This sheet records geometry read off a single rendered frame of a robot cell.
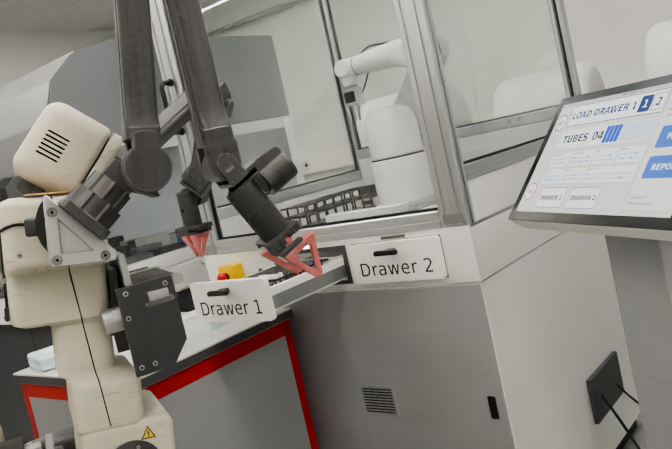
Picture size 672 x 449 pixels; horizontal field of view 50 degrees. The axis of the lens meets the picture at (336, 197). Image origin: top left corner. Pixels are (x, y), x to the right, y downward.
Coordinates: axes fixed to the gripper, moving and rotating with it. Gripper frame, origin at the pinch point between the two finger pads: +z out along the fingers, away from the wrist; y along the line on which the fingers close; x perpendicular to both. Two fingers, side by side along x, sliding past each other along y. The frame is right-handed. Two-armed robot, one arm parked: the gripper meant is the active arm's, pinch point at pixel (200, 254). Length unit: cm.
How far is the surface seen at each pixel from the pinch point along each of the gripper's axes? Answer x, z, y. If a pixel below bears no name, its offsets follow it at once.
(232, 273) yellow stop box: -10.6, 9.3, -1.4
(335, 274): -5.1, 11.2, -43.7
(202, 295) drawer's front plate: 20.7, 7.6, -17.4
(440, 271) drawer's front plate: -4, 13, -76
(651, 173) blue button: 28, -9, -134
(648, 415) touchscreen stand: 12, 42, -123
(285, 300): 16.1, 11.8, -41.1
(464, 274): -5, 14, -82
